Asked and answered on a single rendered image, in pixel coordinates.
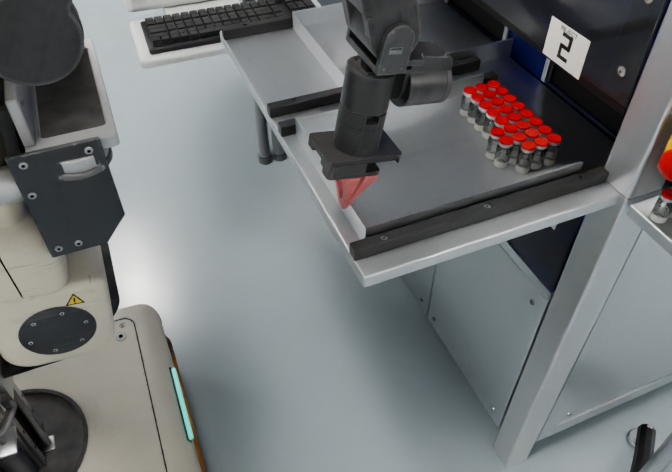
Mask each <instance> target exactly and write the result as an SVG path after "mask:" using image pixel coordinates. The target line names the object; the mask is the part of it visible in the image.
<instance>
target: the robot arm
mask: <svg viewBox="0 0 672 472"><path fill-rule="evenodd" d="M341 1H342V6H343V11H344V15H345V20H346V24H347V26H348V28H347V34H346V41H347V42H348V43H349V44H350V45H351V47H352V48H353V49H354V50H355V51H356V52H357V53H358V55H356V56H353V57H351V58H349V59H348V60H347V64H346V70H345V75H344V81H343V86H342V92H341V97H340V103H339V108H338V114H337V119H336V125H335V131H324V132H314V133H310V134H309V140H308V145H309V146H310V148H311V149H312V150H316V151H317V153H318V154H319V156H320V157H321V162H320V163H321V165H322V167H323V168H322V173H323V175H324V176H325V178H326V179H327V180H331V181H332V180H335V184H336V190H337V197H338V203H339V205H340V206H341V208H342V209H346V208H348V206H349V205H350V204H351V203H352V202H353V201H354V200H355V198H356V197H357V196H358V195H359V194H360V193H362V192H363V191H364V190H365V189H366V188H367V187H369V186H370V185H371V184H372V183H373V182H374V181H375V180H377V178H378V174H379V170H380V169H379V167H378V166H377V165H376V163H378V162H386V161H394V160H395V161H396V162H397V163H399V162H400V159H401V155H402V152H401V151H400V149H399V148H398V147H397V146H396V145H395V143H394V142H393V141H392V140H391V138H390V137H389V136H388V135H387V133H386V132H385V131H384V130H383V127H384V123H385V119H386V114H387V110H388V106H389V102H390V100H391V102H392V103H393V104H394V105H395V106H397V107H404V106H414V105H423V104H433V103H441V102H444V101H445V100H446V99H447V98H448V96H449V94H450V92H451V88H452V71H451V70H452V66H453V63H454V60H453V58H452V57H451V56H450V55H449V54H447V53H446V52H445V51H444V50H443V49H442V48H441V47H440V46H439V45H438V44H437V43H435V42H418V41H419V39H420V35H421V24H420V13H419V2H418V0H341ZM83 50H84V30H83V26H82V23H81V20H80V17H79V13H78V11H77V9H76V7H75V5H74V4H73V2H72V0H0V77H1V78H3V79H5V80H7V81H10V82H13V83H16V84H20V85H27V86H41V85H48V84H51V83H54V82H57V81H59V80H61V79H63V78H65V77H66V76H68V75H69V74H70V73H71V72H72V71H73V70H74V69H75V68H76V67H77V65H78V64H79V62H80V60H81V57H82V55H83Z"/></svg>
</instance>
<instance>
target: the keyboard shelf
mask: <svg viewBox="0 0 672 472"><path fill-rule="evenodd" d="M311 1H312V2H313V3H314V4H315V6H316V7H320V6H321V5H320V4H319V3H318V1H317V0H311ZM235 3H239V4H240V2H239V0H207V1H201V2H195V3H189V4H182V5H176V6H170V7H164V8H163V10H164V13H165V15H168V14H170V15H171V17H172V14H174V13H179V14H180V13H181V12H186V11H188V13H189V11H192V10H197V12H198V9H206V8H211V7H214V9H215V7H217V6H222V7H223V6H224V5H229V4H231V6H232V4H235ZM223 8H224V7H223ZM180 15H181V14H180ZM142 21H145V19H140V20H134V21H131V22H130V24H129V27H130V31H131V34H132V38H133V41H134V45H135V48H136V51H137V55H138V58H139V62H140V65H141V67H142V68H152V67H157V66H163V65H168V64H174V63H179V62H185V61H190V60H196V59H201V58H206V57H212V56H217V55H223V54H228V52H227V50H226V49H225V47H224V45H223V43H222V42H219V43H213V44H208V45H202V46H197V47H191V48H185V49H180V50H174V51H168V52H163V53H157V54H150V52H149V49H148V46H147V43H146V40H145V37H144V34H143V31H142V28H141V24H140V23H141V22H142Z"/></svg>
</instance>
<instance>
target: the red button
mask: <svg viewBox="0 0 672 472"><path fill-rule="evenodd" d="M658 168H659V171H660V173H661V175H662V176H663V177H664V178H665V179H666V180H668V181H671V182H672V149H671V150H668V151H666V152H664V153H663V154H662V155H661V157H660V159H659V162H658Z"/></svg>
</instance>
